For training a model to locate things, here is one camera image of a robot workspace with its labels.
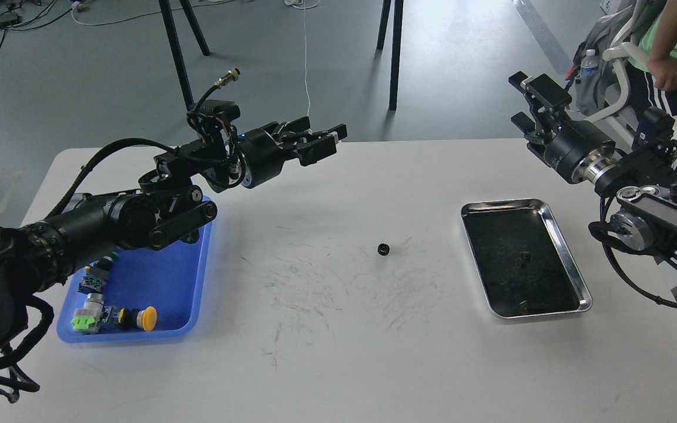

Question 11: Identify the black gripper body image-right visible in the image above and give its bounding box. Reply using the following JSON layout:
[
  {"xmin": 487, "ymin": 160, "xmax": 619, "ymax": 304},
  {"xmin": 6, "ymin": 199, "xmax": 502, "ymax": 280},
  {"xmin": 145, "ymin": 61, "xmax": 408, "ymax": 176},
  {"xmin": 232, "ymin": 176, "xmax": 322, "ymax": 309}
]
[{"xmin": 543, "ymin": 120, "xmax": 615, "ymax": 184}]

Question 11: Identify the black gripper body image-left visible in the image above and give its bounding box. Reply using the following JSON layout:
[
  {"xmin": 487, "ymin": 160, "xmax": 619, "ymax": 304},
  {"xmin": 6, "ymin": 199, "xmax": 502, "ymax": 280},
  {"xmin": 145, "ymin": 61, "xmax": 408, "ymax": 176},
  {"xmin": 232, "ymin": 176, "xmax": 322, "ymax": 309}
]
[{"xmin": 237, "ymin": 129, "xmax": 297, "ymax": 189}]

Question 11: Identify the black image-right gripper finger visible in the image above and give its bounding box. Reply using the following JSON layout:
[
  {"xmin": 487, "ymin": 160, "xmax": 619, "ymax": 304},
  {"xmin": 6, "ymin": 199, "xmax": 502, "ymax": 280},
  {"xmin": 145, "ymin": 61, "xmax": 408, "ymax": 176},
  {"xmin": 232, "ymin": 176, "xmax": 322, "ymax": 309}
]
[
  {"xmin": 511, "ymin": 113, "xmax": 548, "ymax": 160},
  {"xmin": 508, "ymin": 72, "xmax": 572, "ymax": 130}
]

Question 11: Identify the small black gear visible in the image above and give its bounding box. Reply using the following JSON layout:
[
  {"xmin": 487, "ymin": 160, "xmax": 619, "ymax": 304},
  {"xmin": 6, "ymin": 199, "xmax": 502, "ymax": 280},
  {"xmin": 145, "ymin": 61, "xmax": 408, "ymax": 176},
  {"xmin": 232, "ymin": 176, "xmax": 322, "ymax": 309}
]
[
  {"xmin": 517, "ymin": 251, "xmax": 532, "ymax": 267},
  {"xmin": 377, "ymin": 243, "xmax": 390, "ymax": 256}
]

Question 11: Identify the silver metal tray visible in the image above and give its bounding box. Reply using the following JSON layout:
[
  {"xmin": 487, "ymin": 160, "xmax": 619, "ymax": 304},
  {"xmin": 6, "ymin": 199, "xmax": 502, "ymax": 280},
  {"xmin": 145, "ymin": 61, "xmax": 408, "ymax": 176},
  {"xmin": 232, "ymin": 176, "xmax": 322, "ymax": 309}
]
[{"xmin": 460, "ymin": 199, "xmax": 593, "ymax": 320}]

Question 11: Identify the blue plastic tray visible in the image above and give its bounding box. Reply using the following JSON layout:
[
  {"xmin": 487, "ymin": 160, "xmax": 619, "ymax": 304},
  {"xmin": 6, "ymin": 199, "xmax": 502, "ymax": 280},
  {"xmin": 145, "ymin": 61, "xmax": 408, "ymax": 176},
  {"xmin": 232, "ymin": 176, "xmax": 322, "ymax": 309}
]
[{"xmin": 56, "ymin": 222, "xmax": 214, "ymax": 344}]

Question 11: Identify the person's hand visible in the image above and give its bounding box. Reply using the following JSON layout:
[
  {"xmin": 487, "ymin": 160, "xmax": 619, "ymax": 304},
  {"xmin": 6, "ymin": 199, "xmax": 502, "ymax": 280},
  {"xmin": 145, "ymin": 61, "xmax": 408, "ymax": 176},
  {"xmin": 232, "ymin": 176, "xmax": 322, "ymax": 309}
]
[{"xmin": 647, "ymin": 55, "xmax": 677, "ymax": 92}]

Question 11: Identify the grey backpack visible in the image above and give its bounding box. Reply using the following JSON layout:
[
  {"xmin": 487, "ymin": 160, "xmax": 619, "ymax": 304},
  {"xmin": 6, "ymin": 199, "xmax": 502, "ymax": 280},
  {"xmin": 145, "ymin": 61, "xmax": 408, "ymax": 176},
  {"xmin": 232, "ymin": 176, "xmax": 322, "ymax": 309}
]
[{"xmin": 565, "ymin": 1, "xmax": 666, "ymax": 122}]

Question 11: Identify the clear water bottle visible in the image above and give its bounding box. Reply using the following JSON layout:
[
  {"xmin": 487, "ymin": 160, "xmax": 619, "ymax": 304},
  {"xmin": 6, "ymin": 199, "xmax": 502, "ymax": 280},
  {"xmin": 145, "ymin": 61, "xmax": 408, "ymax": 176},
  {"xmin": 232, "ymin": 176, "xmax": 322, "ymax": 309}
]
[{"xmin": 579, "ymin": 49, "xmax": 599, "ymax": 79}]

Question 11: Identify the black table leg right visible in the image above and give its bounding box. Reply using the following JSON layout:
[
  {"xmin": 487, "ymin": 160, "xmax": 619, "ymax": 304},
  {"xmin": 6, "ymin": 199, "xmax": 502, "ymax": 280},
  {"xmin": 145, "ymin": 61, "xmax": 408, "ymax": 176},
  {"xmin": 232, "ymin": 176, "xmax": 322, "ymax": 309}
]
[{"xmin": 376, "ymin": 0, "xmax": 405, "ymax": 112}]

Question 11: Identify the black table leg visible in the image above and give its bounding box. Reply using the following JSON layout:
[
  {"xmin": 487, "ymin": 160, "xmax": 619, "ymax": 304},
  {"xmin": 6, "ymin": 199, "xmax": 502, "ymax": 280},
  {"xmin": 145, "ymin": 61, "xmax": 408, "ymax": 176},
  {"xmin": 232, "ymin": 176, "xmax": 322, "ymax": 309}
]
[
  {"xmin": 376, "ymin": 0, "xmax": 405, "ymax": 112},
  {"xmin": 159, "ymin": 0, "xmax": 210, "ymax": 112}
]

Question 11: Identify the black table leg left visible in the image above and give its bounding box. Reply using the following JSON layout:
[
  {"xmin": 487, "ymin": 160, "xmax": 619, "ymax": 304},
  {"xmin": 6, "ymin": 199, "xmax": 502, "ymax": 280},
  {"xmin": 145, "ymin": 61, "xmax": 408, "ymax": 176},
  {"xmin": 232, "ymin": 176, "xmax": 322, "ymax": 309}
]
[{"xmin": 159, "ymin": 0, "xmax": 210, "ymax": 112}]

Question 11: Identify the yellow mushroom push button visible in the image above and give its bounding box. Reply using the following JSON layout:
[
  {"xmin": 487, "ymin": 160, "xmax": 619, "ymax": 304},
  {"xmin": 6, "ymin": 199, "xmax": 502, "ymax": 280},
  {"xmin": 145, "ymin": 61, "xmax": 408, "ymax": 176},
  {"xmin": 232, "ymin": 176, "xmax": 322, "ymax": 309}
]
[{"xmin": 135, "ymin": 306, "xmax": 157, "ymax": 332}]

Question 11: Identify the green white push button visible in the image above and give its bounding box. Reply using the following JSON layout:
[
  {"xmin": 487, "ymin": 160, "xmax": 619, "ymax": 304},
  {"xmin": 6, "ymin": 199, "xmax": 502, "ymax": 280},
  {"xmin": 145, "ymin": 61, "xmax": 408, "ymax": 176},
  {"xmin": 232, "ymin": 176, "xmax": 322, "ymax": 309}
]
[{"xmin": 71, "ymin": 293, "xmax": 105, "ymax": 335}]

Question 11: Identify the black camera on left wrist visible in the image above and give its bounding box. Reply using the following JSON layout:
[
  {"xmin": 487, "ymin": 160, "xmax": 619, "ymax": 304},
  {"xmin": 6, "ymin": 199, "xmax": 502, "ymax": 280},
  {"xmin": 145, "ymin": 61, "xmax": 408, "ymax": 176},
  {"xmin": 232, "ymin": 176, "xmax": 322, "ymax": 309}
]
[{"xmin": 186, "ymin": 68, "xmax": 241, "ymax": 145}]

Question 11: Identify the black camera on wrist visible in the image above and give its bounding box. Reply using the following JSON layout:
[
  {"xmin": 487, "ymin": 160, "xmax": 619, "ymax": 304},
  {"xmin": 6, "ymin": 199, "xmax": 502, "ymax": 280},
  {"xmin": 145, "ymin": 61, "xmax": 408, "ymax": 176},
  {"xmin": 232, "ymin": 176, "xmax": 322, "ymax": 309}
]
[
  {"xmin": 186, "ymin": 68, "xmax": 241, "ymax": 145},
  {"xmin": 632, "ymin": 106, "xmax": 674, "ymax": 158}
]

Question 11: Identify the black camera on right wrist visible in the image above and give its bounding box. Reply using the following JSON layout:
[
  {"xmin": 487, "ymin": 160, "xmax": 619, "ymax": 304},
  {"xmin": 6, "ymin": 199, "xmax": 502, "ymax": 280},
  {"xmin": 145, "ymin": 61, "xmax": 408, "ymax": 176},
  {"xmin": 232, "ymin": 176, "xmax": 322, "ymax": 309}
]
[{"xmin": 632, "ymin": 106, "xmax": 674, "ymax": 158}]

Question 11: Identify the white chair frame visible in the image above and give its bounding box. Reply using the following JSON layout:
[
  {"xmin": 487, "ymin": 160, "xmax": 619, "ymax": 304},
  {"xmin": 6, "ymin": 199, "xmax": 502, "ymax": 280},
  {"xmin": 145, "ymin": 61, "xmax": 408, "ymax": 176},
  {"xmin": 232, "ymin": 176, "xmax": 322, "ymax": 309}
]
[{"xmin": 566, "ymin": 16, "xmax": 646, "ymax": 146}]

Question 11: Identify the white cable on floor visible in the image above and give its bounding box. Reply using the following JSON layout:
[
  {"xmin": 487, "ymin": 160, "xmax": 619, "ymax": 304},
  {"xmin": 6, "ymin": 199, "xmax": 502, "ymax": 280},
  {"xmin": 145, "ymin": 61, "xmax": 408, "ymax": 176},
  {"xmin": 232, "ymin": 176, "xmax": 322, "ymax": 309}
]
[{"xmin": 283, "ymin": 0, "xmax": 342, "ymax": 143}]

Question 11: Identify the green ring push button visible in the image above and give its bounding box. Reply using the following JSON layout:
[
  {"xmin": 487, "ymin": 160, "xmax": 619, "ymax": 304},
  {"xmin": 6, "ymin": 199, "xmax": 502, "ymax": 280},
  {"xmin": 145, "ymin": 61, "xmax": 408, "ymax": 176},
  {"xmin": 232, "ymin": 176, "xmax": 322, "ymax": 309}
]
[{"xmin": 98, "ymin": 251, "xmax": 119, "ymax": 268}]

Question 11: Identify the blue grey switch block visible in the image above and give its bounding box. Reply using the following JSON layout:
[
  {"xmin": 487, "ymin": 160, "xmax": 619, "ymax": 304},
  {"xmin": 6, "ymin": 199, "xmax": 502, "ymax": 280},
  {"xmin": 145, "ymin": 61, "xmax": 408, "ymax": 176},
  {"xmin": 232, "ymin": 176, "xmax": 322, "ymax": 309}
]
[{"xmin": 78, "ymin": 267, "xmax": 110, "ymax": 295}]

